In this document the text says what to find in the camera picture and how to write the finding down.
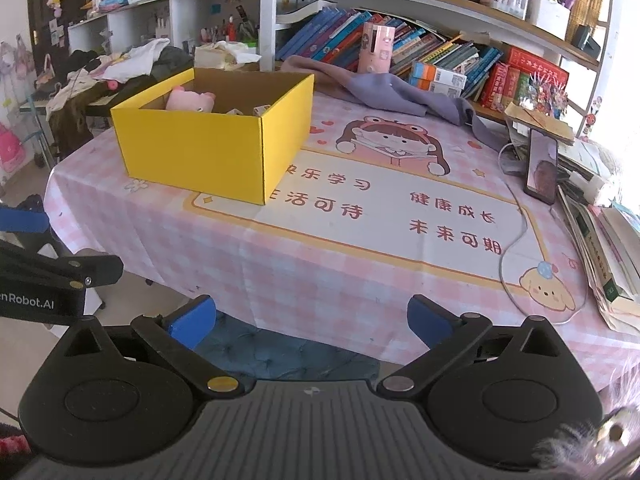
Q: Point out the red book set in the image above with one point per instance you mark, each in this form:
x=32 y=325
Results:
x=500 y=85

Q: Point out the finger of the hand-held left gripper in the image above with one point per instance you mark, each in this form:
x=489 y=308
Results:
x=25 y=220
x=95 y=270

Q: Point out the white pen container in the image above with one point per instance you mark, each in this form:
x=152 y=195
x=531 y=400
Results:
x=547 y=17

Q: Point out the black smartphone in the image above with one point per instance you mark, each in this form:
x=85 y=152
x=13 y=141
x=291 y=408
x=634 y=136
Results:
x=542 y=170

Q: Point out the pink blue tissue packet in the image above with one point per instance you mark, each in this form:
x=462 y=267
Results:
x=114 y=1

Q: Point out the purple cloth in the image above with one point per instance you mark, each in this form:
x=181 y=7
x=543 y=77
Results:
x=375 y=87

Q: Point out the small cream box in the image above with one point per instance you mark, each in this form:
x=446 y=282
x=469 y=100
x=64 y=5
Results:
x=234 y=111
x=261 y=109

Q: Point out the blue tufted cushion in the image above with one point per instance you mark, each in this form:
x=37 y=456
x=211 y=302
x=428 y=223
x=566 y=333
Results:
x=280 y=355

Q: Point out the pink backpack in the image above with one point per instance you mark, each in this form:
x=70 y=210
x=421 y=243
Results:
x=11 y=150

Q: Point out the slanted row of books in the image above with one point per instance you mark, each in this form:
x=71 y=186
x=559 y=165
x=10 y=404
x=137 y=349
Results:
x=325 y=35

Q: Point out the white bookshelf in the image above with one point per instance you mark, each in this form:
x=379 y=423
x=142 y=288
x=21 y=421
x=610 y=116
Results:
x=267 y=10

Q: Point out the fluffy pale garment trim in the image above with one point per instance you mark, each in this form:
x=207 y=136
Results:
x=600 y=440

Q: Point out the black box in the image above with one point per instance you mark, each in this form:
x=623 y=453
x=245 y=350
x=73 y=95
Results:
x=585 y=42

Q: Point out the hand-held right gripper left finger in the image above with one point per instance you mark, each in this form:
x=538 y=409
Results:
x=192 y=321

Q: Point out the yellow cardboard box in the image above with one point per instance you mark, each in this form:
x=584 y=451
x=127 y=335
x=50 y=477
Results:
x=200 y=155

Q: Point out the stack of papers and books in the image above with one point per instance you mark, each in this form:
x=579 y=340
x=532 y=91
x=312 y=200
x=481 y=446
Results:
x=600 y=260

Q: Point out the pink pig plush toy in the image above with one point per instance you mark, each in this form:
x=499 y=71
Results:
x=187 y=100

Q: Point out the red fuzzy garment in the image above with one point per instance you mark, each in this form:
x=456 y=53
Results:
x=11 y=447

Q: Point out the pens in holder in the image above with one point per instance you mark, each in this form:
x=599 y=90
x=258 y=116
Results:
x=232 y=27

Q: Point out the pink checked tablecloth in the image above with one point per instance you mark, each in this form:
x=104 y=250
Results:
x=350 y=270

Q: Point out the pile of clothes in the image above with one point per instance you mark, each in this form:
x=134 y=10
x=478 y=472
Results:
x=145 y=57

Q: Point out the orange and white carton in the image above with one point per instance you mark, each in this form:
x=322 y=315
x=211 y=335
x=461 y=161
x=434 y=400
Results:
x=437 y=72
x=435 y=90

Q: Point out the colourful figure bunch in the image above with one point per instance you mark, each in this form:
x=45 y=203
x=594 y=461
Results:
x=542 y=92

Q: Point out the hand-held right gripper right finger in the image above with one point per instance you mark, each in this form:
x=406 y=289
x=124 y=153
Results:
x=430 y=321

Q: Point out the brown envelope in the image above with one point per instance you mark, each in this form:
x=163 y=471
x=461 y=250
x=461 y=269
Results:
x=545 y=122

